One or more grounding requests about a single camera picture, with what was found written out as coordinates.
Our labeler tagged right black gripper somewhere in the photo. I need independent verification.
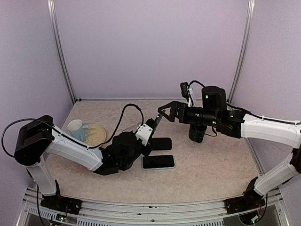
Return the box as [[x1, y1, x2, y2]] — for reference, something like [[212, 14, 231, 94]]
[[158, 100, 219, 127]]

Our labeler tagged light blue phone case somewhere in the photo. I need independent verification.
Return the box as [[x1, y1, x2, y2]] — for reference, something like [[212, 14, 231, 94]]
[[141, 154, 176, 170]]

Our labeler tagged black phone front table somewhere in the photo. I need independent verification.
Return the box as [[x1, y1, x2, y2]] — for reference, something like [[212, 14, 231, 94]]
[[142, 155, 175, 169]]

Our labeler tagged clear white phone case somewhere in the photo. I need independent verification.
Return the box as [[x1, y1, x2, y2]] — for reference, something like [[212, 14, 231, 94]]
[[153, 113, 163, 132]]

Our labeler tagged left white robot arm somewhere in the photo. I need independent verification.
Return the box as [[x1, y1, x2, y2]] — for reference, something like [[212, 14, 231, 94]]
[[14, 115, 158, 210]]

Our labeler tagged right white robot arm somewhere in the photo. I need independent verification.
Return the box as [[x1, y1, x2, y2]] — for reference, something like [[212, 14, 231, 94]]
[[158, 83, 301, 209]]

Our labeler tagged light blue small case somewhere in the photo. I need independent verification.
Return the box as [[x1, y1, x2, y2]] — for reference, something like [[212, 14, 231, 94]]
[[67, 119, 91, 142]]

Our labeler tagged dark green mug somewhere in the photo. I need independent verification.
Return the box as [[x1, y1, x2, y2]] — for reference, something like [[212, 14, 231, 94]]
[[189, 124, 207, 143]]

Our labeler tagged beige round plate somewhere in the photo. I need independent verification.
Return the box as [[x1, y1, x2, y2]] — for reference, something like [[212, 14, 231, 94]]
[[84, 125, 106, 146]]

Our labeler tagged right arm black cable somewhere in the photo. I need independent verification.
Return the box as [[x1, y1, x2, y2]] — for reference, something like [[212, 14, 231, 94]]
[[188, 80, 301, 125]]

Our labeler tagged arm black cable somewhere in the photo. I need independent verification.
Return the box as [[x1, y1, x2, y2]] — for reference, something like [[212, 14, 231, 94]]
[[188, 80, 301, 125], [1, 103, 144, 158]]

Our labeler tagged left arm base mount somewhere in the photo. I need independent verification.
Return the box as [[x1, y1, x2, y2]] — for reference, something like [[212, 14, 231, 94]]
[[40, 195, 82, 215]]

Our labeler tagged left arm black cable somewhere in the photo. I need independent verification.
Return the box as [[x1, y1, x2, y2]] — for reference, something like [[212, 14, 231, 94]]
[[1, 103, 144, 158]]

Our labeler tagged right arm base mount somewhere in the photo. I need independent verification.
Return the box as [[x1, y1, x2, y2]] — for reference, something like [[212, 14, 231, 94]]
[[224, 177, 266, 214]]

